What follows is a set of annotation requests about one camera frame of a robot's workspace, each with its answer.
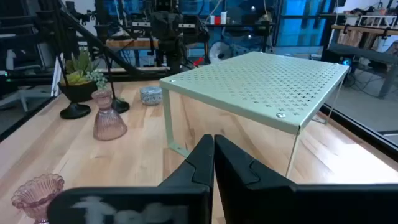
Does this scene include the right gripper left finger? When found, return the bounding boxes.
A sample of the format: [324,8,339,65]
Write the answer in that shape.
[47,133,215,224]

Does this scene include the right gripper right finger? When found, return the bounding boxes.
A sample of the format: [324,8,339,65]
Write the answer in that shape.
[213,134,398,224]

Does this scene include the speckled ceramic tealight holder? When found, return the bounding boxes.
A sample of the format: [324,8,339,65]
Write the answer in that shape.
[139,86,163,106]

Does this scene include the pink ribbed glass candle holder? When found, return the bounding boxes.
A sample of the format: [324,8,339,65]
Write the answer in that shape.
[91,88,128,141]
[11,173,65,224]

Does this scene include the wooden workbench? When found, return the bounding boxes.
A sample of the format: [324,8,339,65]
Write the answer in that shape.
[105,37,159,50]

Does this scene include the white fan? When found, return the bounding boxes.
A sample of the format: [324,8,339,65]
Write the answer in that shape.
[208,41,233,65]

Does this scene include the black shelf table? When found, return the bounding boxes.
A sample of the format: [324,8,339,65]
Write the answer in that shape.
[205,21,276,54]

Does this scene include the green perforated metal shelf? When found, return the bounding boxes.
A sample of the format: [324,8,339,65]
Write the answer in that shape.
[159,51,351,180]

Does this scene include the succulent plant in black pot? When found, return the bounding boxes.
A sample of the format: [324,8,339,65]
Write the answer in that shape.
[57,49,109,104]

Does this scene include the white panel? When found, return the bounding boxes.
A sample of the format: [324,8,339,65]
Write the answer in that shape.
[51,52,65,97]

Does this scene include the grey bench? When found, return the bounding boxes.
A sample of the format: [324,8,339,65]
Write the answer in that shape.
[322,42,398,99]

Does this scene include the wooden bench top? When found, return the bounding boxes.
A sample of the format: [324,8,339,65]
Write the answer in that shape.
[331,24,398,37]

